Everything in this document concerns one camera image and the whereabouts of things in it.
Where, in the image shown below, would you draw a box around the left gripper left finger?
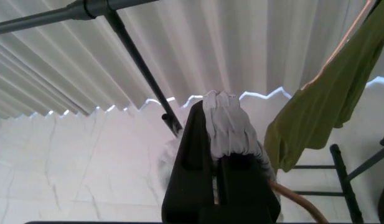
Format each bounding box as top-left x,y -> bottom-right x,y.
162,100 -> 216,223

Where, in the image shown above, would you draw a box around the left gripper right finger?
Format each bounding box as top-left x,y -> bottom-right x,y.
198,154 -> 281,223

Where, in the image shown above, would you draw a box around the pale grey shorts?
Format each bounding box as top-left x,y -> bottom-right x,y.
157,90 -> 283,223

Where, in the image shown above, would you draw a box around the green long-sleeved shirt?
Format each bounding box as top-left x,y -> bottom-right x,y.
263,0 -> 384,174

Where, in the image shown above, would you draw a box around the black clothes rack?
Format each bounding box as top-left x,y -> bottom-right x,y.
0,0 -> 384,223

